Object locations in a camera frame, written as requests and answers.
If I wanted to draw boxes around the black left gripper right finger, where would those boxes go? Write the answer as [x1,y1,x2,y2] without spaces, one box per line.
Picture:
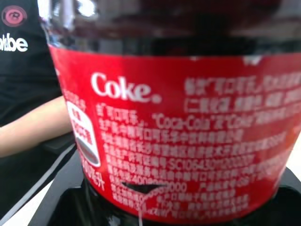
[249,166,301,226]

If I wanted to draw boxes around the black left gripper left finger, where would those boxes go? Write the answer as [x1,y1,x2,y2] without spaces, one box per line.
[30,181,113,226]

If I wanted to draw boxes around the Coke bottle with red label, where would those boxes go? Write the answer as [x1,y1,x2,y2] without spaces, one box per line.
[38,0,301,226]

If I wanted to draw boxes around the black conveyor with grey edge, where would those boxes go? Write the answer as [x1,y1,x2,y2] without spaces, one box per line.
[0,132,83,222]

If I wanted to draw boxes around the person in black printed shirt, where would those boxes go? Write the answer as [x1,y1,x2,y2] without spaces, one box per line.
[0,0,63,127]

